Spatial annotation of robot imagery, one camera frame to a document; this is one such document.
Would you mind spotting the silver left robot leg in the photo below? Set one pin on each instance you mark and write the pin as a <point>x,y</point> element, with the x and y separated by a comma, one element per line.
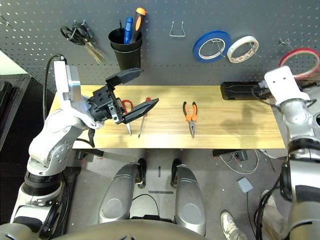
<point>117,195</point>

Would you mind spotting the black rectangular box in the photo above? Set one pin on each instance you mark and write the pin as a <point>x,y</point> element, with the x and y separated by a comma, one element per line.
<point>237,91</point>

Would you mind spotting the thin black hex key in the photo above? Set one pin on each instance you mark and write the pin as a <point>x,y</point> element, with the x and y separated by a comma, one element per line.
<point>120,24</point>

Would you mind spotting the orange black needle-nose pliers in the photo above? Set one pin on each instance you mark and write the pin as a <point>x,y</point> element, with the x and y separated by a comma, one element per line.
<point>191,117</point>

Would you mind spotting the grey white sneaker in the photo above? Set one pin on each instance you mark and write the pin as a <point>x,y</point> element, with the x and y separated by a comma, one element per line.
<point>230,225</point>
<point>268,200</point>

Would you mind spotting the silver robot leg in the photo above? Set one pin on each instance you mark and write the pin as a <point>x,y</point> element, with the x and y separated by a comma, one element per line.
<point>190,200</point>
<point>117,195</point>

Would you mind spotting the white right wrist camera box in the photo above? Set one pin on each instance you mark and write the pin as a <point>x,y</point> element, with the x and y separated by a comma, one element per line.
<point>282,85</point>

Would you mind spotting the grey robot torso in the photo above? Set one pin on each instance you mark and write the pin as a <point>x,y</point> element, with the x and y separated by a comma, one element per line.
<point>125,231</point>

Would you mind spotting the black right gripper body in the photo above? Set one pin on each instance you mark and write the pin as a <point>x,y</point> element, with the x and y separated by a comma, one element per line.
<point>310,83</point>

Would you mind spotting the grey foot pedal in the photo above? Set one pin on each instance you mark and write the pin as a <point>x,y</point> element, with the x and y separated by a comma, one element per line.
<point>245,185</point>

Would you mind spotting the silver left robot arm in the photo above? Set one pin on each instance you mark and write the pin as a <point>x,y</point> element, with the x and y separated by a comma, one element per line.
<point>50,130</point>

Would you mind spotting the black ribbed tool case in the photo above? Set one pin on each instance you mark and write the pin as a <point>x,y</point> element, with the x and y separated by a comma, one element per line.
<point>3,105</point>

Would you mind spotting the red screwdriver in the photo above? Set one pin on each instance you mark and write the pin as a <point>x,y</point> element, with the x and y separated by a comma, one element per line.
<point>148,99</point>

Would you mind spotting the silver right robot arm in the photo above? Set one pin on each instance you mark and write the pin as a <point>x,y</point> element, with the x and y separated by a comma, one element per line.
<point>300,117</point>

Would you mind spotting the orange black screwdriver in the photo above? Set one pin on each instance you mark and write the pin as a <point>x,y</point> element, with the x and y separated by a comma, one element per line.
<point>137,22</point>

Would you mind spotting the blue tape roll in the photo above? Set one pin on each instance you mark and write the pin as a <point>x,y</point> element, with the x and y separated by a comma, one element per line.
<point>196,53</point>

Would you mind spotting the long black floor tape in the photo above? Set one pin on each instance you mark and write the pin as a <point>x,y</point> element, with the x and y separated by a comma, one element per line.
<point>160,192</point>

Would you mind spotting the short black floor tape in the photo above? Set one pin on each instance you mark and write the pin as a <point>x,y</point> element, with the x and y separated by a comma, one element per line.
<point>159,171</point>

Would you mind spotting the silver double peg hook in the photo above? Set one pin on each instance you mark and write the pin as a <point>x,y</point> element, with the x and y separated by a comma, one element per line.
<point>3,21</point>

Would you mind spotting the blue screwdriver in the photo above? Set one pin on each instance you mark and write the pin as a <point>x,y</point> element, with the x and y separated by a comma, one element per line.
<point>128,27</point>

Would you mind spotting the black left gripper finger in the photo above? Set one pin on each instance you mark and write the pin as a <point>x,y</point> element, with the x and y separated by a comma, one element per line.
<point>140,111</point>
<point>127,75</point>

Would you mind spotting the silver scissors peg hook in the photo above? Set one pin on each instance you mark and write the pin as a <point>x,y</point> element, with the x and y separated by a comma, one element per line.
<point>75,31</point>

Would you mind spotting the black power adapter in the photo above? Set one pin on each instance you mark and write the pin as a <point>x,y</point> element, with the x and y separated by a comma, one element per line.
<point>242,156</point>

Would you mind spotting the khaki trouser leg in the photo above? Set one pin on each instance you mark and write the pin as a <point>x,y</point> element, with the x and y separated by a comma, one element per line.
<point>275,222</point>

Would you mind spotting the white tape roll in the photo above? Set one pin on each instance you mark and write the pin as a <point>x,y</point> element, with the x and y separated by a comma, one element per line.
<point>237,43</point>

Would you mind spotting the red tape roll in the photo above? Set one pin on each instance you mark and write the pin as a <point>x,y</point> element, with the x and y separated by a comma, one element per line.
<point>300,51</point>

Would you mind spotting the black side stand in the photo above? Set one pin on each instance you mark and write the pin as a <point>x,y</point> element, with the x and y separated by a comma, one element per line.
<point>20,100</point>

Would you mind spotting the silver right robot leg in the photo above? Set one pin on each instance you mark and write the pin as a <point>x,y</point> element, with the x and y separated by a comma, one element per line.
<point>190,200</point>

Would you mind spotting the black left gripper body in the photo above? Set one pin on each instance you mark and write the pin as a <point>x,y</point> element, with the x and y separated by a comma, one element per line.
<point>105,105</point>

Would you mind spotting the dark grey pegboard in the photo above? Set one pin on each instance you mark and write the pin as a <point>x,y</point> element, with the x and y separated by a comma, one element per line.
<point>162,62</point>

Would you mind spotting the black plastic cup holder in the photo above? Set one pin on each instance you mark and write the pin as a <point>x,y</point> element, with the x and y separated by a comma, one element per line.
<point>127,60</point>

